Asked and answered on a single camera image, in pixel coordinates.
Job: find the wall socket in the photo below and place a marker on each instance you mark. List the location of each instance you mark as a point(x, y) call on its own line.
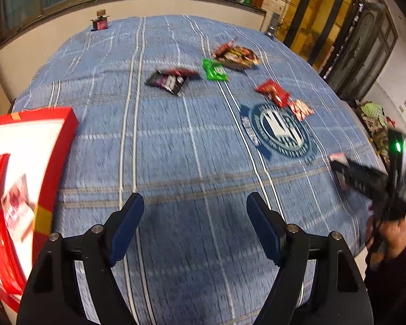
point(274, 22)

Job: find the red gift box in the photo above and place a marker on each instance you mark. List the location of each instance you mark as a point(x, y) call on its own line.
point(17, 176)

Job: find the green snack packet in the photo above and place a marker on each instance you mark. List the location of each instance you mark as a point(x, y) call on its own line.
point(213, 71)

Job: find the brown snack packet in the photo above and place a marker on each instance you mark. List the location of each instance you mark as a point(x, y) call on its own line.
point(242, 58)

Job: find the person's right forearm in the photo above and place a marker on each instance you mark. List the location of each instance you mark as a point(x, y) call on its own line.
point(396, 287)

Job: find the small red white packet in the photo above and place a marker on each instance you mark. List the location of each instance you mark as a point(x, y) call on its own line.
point(301, 109)

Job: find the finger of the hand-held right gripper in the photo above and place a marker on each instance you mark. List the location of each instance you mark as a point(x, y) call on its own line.
point(362, 177)

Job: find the small dark red object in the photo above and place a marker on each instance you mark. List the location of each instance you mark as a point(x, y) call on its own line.
point(99, 23)

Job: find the person's right hand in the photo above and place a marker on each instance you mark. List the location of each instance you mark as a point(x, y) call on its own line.
point(390, 240)

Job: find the pink white snack packet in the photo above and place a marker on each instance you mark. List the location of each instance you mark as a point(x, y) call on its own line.
point(338, 159)

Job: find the dark wooden door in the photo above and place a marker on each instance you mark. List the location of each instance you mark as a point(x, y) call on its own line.
point(362, 50)

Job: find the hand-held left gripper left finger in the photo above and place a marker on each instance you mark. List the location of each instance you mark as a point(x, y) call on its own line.
point(127, 230)

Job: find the blue plaid blanket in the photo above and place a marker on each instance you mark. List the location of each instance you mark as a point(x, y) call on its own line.
point(189, 149)

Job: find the black snack packet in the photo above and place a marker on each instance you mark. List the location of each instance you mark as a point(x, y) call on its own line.
point(167, 80)

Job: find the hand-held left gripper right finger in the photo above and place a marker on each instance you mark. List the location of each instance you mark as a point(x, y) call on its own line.
point(262, 226)

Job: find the red white snack packet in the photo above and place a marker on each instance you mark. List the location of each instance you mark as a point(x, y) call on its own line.
point(224, 50)

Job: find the pile of cloth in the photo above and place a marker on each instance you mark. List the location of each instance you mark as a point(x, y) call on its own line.
point(372, 122)

